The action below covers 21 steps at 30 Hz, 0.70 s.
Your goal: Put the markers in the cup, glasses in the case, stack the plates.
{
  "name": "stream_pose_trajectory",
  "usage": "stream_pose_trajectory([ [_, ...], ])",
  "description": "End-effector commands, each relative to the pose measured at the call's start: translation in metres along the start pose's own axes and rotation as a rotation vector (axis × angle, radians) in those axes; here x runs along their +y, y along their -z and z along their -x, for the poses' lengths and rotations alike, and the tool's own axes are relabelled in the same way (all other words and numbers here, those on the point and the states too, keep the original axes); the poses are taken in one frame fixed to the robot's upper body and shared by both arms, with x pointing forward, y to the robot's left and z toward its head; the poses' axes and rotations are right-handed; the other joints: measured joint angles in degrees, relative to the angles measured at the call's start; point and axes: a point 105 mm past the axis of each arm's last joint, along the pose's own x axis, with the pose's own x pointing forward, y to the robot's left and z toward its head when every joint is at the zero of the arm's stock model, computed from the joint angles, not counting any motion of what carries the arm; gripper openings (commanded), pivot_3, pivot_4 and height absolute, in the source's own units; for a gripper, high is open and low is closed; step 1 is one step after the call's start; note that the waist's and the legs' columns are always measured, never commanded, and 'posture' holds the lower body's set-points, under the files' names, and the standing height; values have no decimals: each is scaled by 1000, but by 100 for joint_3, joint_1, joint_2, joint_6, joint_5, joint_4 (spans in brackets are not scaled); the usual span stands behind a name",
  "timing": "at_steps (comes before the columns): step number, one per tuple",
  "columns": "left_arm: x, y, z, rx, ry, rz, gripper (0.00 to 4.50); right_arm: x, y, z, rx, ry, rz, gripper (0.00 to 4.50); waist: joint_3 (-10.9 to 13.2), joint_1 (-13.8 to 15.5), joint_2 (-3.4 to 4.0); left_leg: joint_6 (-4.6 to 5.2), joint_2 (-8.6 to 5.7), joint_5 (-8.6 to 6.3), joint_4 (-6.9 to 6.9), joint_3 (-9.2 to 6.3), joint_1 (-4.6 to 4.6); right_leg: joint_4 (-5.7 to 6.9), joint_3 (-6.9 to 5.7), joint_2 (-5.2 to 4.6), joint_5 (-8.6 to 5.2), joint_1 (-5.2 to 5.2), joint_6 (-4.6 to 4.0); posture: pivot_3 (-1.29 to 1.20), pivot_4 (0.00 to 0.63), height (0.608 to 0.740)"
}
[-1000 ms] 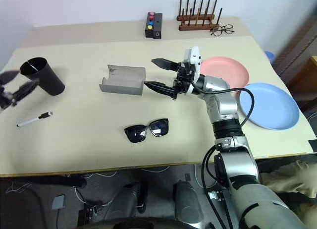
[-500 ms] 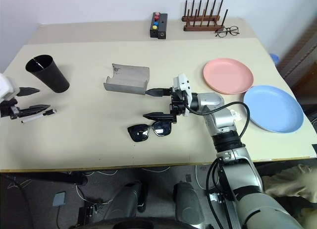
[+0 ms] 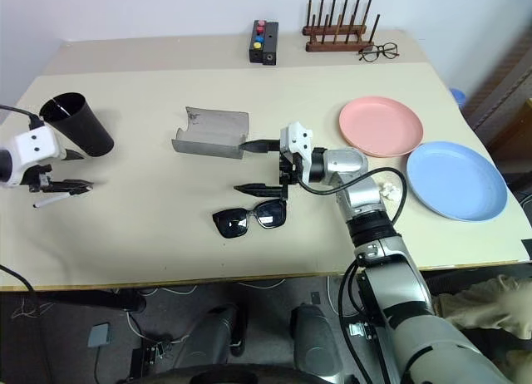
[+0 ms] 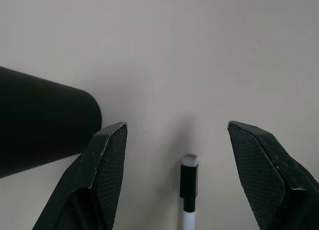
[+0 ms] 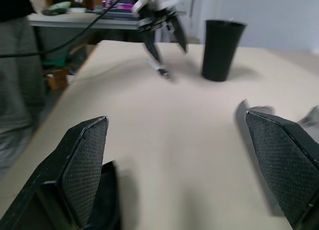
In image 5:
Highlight cardboard box on floor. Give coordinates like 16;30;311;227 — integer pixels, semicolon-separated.
44;66;71;91

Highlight black plastic cup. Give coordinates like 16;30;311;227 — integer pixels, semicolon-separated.
200;18;248;83

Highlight person in grey trousers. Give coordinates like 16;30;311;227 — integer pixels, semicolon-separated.
0;0;48;182

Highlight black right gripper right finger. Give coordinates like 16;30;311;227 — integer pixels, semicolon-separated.
245;110;319;230

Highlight grey background table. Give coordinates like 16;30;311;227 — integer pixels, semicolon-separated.
26;11;188;30

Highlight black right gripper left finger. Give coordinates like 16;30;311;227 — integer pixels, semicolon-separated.
0;116;110;230

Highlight screen with purple glow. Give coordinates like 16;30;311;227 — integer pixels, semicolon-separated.
101;0;136;11

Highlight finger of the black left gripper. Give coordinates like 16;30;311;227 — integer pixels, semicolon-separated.
168;12;188;54
139;28;164;65

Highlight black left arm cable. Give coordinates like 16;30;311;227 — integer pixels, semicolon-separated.
0;0;140;58

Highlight white marker with black cap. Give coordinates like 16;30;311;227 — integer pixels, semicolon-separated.
146;58;175;82

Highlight green object on background table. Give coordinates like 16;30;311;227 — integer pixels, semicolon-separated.
42;1;72;16

